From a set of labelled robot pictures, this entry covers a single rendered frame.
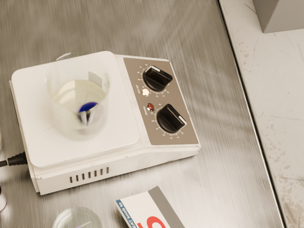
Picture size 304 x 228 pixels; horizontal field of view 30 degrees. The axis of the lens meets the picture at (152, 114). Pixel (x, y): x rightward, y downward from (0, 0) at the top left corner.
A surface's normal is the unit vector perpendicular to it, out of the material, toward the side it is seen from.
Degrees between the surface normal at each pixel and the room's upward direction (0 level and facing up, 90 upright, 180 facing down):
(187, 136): 30
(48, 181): 90
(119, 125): 0
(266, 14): 90
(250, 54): 0
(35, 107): 0
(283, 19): 90
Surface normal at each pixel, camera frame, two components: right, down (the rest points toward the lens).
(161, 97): 0.54, -0.48
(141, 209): 0.61, -0.61
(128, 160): 0.29, 0.87
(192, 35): 0.08, -0.43
